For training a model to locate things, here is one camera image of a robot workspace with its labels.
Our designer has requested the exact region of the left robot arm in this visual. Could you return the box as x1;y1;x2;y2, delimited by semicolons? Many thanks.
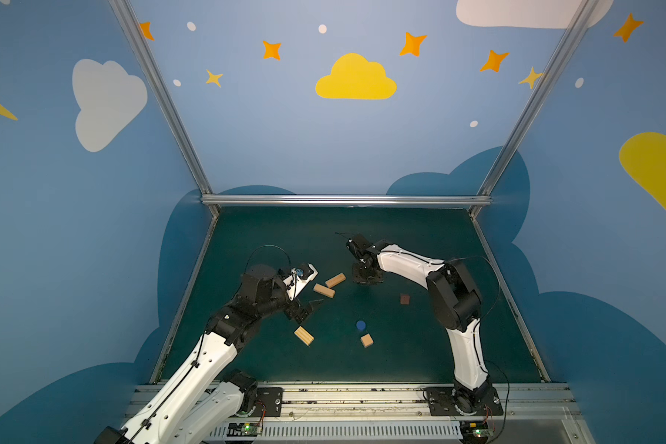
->
96;264;318;443

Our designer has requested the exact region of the left controller board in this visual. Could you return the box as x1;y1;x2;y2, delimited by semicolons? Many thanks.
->
226;423;263;438

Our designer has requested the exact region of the right diagonal aluminium post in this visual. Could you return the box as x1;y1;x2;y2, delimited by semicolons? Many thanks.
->
469;0;599;220

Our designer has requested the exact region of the controller board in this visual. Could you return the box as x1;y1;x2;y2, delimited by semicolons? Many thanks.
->
459;422;493;444
226;423;263;438

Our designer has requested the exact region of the right controller board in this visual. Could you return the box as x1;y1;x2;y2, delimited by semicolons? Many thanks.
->
459;422;493;444

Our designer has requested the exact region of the long wood block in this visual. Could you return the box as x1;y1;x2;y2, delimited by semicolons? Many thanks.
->
326;273;346;289
314;284;336;299

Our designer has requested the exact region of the wide wood block front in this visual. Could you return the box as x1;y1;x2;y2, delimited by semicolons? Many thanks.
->
294;327;315;346

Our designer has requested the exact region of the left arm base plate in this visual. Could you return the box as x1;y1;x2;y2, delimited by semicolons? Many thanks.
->
242;387;283;418

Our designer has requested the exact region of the diagonal aluminium post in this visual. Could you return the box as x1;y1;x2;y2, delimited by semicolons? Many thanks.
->
108;0;213;198
469;0;599;220

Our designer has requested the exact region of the rear horizontal aluminium bar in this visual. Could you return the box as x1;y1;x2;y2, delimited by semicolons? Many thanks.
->
201;194;491;206

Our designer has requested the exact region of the small wood cube front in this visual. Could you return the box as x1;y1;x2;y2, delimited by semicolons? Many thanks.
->
361;334;374;348

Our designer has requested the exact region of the aluminium rail front frame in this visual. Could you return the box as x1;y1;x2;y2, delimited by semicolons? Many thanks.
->
124;382;594;443

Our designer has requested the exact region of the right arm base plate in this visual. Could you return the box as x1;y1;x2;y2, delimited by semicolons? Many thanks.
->
423;385;504;416

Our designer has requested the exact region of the left diagonal aluminium post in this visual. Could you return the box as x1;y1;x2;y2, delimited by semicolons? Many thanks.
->
108;0;213;198

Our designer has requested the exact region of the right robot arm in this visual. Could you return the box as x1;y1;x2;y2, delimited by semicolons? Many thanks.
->
346;234;492;414

